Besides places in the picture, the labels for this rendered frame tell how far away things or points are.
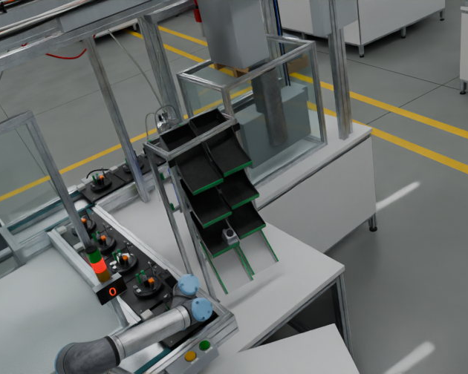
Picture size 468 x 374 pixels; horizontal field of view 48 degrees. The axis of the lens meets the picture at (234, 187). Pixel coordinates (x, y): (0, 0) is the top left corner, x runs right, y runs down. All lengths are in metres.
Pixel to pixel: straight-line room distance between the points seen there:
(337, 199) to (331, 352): 1.56
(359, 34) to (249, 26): 4.25
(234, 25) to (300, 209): 1.20
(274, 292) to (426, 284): 1.45
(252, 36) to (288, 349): 1.63
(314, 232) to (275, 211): 0.44
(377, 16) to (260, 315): 5.39
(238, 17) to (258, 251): 1.23
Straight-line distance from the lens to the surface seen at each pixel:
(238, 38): 2.86
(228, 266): 2.31
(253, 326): 2.31
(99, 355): 1.64
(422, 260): 3.80
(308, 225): 3.41
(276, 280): 2.49
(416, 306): 3.50
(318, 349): 2.19
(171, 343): 2.21
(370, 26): 7.13
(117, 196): 3.30
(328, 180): 3.40
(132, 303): 2.45
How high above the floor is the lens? 2.56
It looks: 32 degrees down
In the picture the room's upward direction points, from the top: 14 degrees counter-clockwise
